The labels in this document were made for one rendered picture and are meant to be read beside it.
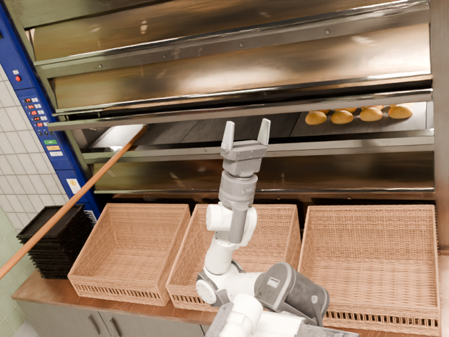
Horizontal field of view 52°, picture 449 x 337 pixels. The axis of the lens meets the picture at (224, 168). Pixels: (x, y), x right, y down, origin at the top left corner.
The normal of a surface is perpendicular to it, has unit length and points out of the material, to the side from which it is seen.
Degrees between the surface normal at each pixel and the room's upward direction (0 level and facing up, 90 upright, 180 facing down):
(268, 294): 34
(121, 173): 70
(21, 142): 90
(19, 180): 90
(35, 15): 90
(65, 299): 0
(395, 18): 90
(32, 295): 0
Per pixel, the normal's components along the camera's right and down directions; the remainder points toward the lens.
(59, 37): -0.40, 0.22
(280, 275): -0.74, -0.54
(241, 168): 0.57, 0.40
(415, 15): -0.34, 0.55
